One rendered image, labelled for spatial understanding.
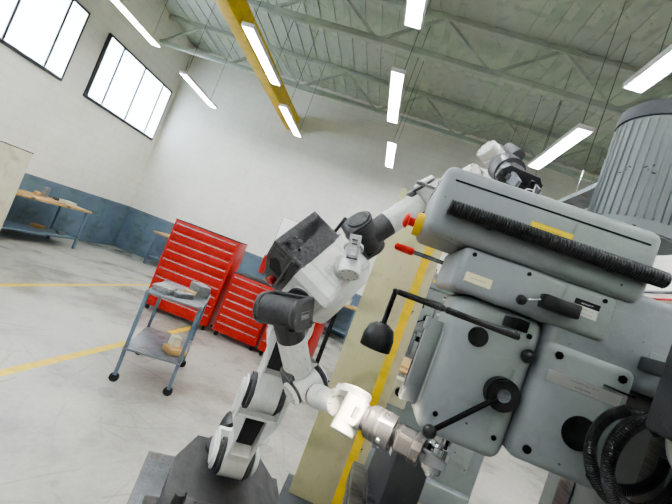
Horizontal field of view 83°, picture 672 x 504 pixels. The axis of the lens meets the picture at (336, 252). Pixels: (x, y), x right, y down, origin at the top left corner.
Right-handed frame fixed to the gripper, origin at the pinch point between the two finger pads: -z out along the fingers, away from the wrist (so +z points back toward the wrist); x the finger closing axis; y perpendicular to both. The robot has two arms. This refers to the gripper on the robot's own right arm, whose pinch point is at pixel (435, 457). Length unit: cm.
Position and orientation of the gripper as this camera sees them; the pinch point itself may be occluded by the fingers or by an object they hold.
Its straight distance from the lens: 106.3
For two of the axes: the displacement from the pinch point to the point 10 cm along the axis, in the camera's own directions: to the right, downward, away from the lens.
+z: -8.5, -3.1, 4.3
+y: -3.6, 9.3, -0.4
